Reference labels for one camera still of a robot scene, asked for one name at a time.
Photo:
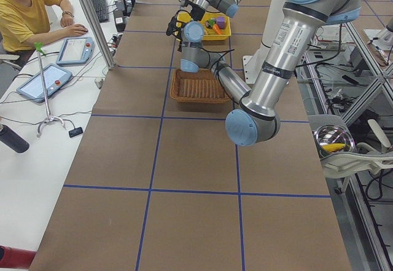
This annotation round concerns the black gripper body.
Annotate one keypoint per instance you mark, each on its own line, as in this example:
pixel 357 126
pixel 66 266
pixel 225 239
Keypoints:
pixel 193 9

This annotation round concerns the clear yellowish tape roll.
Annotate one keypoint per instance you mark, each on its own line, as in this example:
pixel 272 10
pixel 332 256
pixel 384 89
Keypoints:
pixel 182 18

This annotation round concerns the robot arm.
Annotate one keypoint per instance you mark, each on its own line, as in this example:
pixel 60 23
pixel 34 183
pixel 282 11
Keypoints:
pixel 190 22
pixel 255 120

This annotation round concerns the yellow woven basket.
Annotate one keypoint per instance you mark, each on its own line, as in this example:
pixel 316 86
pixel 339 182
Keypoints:
pixel 209 34

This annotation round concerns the brown wicker basket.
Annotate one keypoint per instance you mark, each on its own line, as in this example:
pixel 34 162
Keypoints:
pixel 200 87

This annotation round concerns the person's right hand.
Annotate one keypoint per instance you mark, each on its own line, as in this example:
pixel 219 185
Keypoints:
pixel 75 30

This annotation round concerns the orange toy carrot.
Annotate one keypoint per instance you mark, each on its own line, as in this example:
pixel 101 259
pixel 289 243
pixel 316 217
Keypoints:
pixel 211 24

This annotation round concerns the purple foam block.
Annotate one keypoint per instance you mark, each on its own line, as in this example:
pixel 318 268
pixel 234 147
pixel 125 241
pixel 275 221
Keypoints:
pixel 221 22

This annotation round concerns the black keyboard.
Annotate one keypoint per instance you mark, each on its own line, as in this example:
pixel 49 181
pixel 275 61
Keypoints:
pixel 101 9

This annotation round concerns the upper teach pendant tablet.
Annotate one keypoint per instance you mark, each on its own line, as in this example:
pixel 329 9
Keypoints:
pixel 75 51

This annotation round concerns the metal stand with green clip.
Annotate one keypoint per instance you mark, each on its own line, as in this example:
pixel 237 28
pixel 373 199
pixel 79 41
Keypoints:
pixel 50 118

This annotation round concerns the small black usb hub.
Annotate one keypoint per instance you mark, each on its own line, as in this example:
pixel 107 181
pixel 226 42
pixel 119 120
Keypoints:
pixel 75 132

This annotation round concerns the person in yellow shirt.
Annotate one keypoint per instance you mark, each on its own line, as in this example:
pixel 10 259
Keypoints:
pixel 24 22

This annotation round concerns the steel bowl with corn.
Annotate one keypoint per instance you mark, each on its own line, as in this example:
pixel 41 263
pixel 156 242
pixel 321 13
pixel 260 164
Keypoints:
pixel 332 139

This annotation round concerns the black water bottle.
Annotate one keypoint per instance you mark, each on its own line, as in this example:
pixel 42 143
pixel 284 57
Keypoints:
pixel 13 140

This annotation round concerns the white office chair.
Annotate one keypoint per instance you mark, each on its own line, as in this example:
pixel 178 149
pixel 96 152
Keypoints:
pixel 365 157

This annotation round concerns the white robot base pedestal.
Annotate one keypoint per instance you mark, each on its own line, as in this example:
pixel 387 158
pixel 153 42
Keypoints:
pixel 253 64

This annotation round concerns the aluminium frame post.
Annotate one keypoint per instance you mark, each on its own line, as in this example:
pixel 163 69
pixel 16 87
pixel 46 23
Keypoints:
pixel 101 41

